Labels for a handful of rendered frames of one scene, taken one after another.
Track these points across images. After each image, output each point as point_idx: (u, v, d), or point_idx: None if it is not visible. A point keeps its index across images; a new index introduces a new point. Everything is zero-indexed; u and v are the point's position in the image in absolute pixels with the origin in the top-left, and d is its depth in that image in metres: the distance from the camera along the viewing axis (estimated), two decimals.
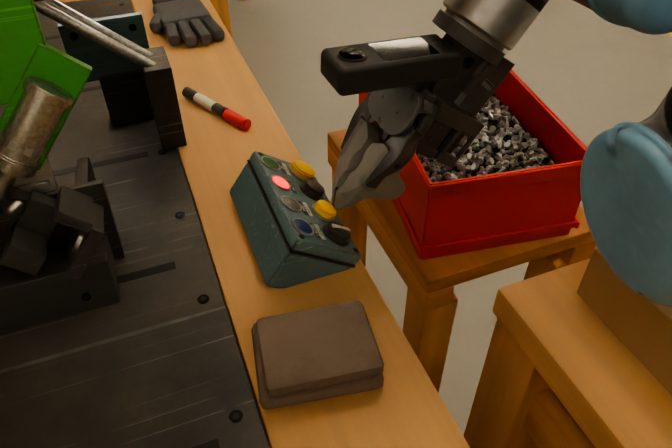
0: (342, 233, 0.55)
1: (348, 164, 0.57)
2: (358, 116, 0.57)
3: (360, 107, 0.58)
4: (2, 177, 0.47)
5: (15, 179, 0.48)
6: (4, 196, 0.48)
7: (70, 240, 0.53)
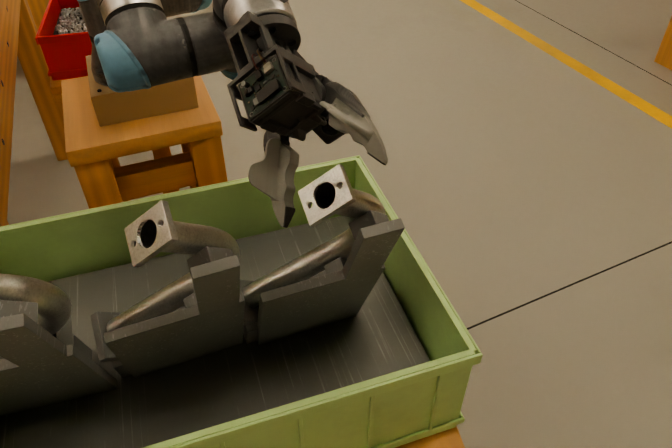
0: None
1: (359, 140, 0.58)
2: (347, 99, 0.60)
3: (345, 91, 0.60)
4: None
5: None
6: None
7: None
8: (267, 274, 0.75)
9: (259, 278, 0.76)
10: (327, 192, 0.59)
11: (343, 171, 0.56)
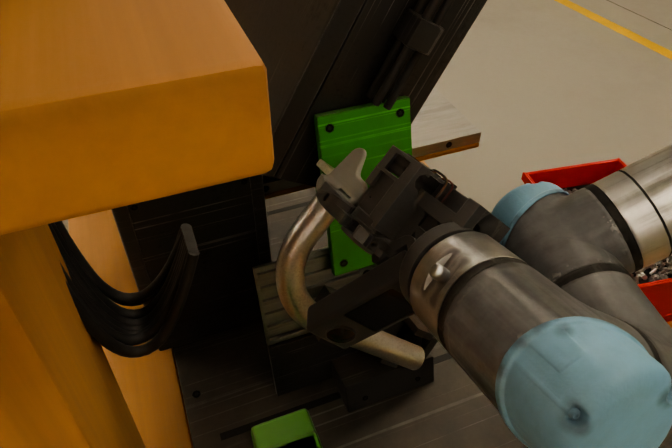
0: None
1: None
2: (329, 210, 0.49)
3: (328, 211, 0.48)
4: None
5: None
6: None
7: (404, 340, 0.80)
8: (400, 350, 0.68)
9: (408, 353, 0.68)
10: None
11: (328, 171, 0.56)
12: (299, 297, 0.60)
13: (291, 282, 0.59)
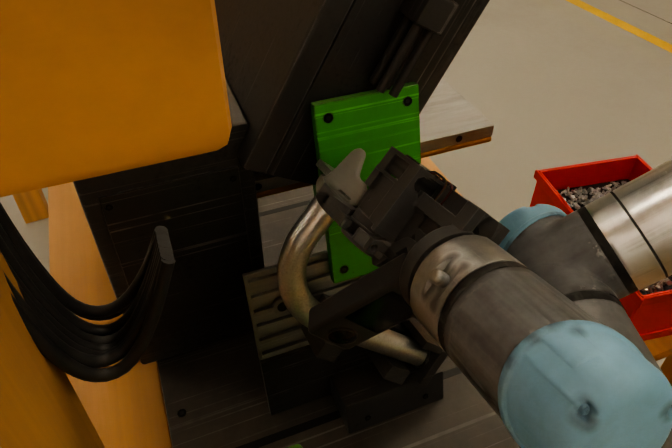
0: None
1: None
2: (329, 212, 0.49)
3: (328, 213, 0.48)
4: None
5: None
6: None
7: None
8: (403, 346, 0.68)
9: (410, 349, 0.69)
10: None
11: (328, 172, 0.56)
12: (301, 297, 0.60)
13: (293, 282, 0.59)
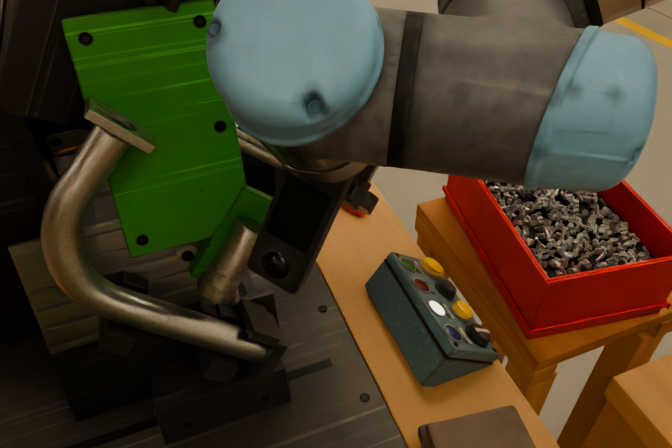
0: (485, 337, 0.62)
1: None
2: None
3: None
4: None
5: None
6: None
7: None
8: (231, 339, 0.55)
9: (242, 343, 0.56)
10: (116, 156, 0.45)
11: (86, 110, 0.43)
12: (73, 274, 0.47)
13: (57, 255, 0.46)
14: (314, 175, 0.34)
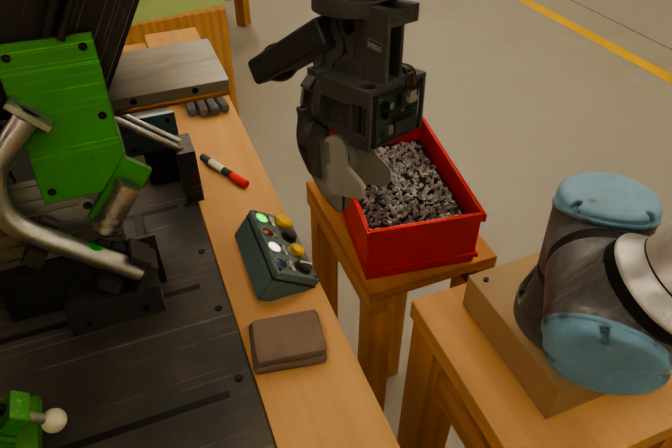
0: (306, 266, 0.87)
1: None
2: None
3: None
4: None
5: None
6: None
7: None
8: (117, 262, 0.80)
9: (125, 266, 0.81)
10: (26, 133, 0.70)
11: (5, 103, 0.68)
12: (1, 211, 0.72)
13: None
14: None
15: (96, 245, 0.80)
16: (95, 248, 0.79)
